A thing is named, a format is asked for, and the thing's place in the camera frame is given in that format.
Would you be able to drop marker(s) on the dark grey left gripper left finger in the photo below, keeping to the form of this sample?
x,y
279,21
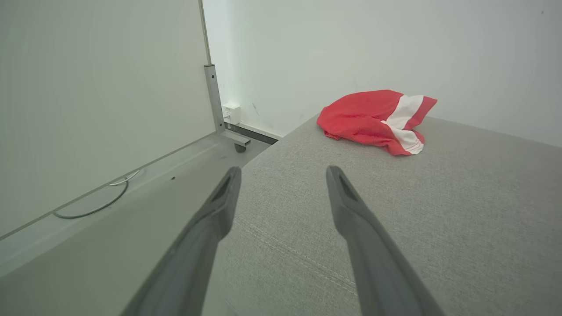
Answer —
x,y
189,263

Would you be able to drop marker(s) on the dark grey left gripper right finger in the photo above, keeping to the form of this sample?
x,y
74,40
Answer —
x,y
377,263

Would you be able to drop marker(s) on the red white shorts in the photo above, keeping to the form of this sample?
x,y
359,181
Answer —
x,y
360,116

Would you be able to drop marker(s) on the grey fabric sofa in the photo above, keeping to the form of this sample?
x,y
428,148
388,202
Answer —
x,y
439,219

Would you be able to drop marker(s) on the small grey caster wheel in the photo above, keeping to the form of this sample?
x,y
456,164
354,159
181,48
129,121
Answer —
x,y
239,148

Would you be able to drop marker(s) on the grey metal partition leg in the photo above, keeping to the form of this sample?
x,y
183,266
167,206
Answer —
x,y
214,96

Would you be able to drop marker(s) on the white partition panel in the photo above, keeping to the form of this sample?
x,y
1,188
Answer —
x,y
88,109

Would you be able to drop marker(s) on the black white wall baseboard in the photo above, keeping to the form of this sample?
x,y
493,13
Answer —
x,y
250,132

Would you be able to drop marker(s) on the white wall outlet box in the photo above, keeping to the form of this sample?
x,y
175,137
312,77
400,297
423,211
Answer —
x,y
232,113

